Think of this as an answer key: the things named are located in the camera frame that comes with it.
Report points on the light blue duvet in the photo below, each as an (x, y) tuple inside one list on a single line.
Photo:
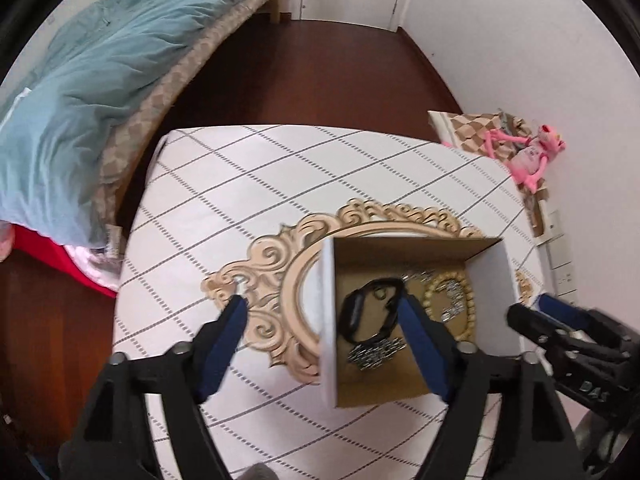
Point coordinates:
[(99, 68)]

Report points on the pink panther plush toy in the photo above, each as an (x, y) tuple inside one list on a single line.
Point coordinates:
[(527, 167)]

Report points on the black fitness band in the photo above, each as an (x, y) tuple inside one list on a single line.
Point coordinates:
[(369, 314)]

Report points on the red bed sheet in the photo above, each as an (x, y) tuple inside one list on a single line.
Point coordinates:
[(45, 251)]

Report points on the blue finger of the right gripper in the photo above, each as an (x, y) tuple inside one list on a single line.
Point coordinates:
[(563, 312)]

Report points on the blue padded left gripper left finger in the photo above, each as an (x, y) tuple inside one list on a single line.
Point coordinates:
[(214, 347)]

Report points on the checkered beige mattress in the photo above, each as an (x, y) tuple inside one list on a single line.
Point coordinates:
[(127, 142)]

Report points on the white patterned tablecloth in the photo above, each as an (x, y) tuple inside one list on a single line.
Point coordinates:
[(241, 210)]

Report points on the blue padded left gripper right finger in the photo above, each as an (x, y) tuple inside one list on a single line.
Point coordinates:
[(431, 344)]

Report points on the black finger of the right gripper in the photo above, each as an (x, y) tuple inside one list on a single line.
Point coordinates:
[(538, 328)]

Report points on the white power strip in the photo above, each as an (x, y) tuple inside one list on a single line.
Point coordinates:
[(557, 261)]

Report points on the white cardboard box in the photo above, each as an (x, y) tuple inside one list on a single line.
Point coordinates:
[(467, 285)]

